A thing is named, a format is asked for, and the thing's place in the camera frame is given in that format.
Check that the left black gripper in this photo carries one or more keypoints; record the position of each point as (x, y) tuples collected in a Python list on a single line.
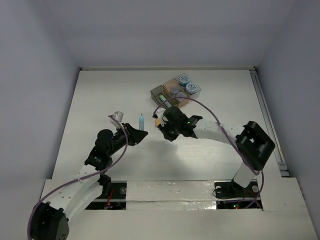
[(129, 134)]

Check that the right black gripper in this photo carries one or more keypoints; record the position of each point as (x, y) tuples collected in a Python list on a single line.
[(165, 129)]

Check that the blue highlighter marker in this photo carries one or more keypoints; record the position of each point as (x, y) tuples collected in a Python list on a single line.
[(141, 122)]

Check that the clear jar of pins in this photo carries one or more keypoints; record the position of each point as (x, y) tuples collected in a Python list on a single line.
[(181, 96), (174, 90)]

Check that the green highlighter marker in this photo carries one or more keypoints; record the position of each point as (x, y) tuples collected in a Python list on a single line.
[(165, 101)]

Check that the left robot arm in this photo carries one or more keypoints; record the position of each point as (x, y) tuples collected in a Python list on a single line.
[(51, 216)]

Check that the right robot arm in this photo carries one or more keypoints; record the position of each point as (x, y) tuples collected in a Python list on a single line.
[(250, 141)]

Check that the amber plastic container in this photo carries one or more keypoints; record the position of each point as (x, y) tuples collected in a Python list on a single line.
[(171, 82)]

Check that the dark grey plastic container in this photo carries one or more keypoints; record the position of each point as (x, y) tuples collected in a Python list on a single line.
[(162, 90)]

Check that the silver foil tape strip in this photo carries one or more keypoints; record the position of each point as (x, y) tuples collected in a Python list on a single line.
[(182, 195)]

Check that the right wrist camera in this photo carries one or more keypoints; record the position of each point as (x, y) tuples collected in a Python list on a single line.
[(159, 115)]

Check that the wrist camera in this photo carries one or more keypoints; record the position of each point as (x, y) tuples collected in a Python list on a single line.
[(159, 115), (116, 118)]

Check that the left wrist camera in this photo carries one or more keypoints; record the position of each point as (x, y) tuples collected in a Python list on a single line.
[(116, 118)]

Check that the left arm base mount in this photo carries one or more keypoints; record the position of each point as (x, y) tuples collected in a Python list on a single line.
[(113, 196)]

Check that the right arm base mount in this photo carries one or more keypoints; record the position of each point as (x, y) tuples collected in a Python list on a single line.
[(231, 196)]

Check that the aluminium rail right edge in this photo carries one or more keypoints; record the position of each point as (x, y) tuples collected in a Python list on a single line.
[(269, 123)]

